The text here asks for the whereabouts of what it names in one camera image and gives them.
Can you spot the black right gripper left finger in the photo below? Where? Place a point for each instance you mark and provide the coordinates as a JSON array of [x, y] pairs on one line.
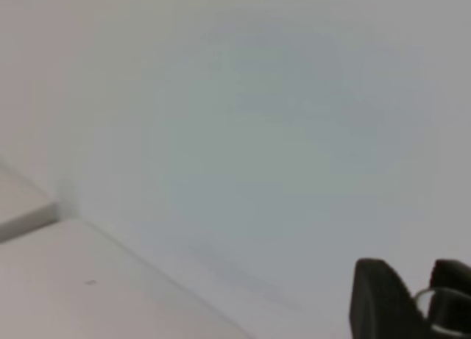
[[381, 306]]

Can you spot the clear glass test tube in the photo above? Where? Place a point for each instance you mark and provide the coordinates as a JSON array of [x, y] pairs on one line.
[[446, 310]]

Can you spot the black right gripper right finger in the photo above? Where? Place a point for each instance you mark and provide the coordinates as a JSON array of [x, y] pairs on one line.
[[452, 274]]

